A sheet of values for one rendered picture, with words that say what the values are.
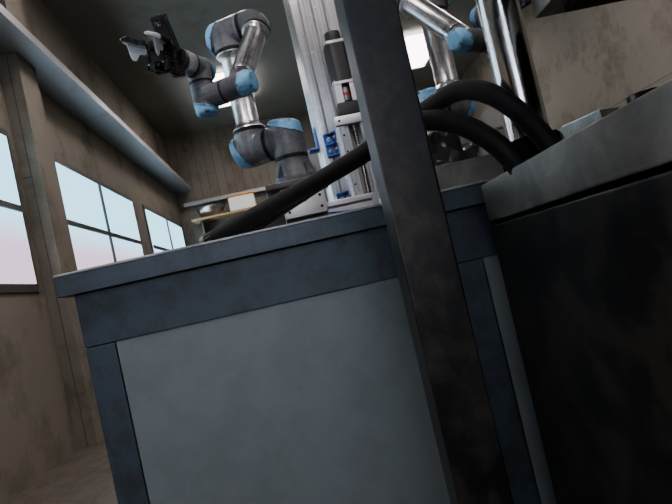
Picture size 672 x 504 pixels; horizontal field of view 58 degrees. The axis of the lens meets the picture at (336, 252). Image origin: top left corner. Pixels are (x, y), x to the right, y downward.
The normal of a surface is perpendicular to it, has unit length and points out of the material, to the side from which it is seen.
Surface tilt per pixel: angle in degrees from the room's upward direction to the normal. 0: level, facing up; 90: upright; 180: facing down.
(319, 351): 90
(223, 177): 90
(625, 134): 90
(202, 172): 90
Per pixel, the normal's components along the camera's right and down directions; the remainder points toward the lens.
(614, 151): -0.97, 0.22
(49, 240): 0.07, -0.06
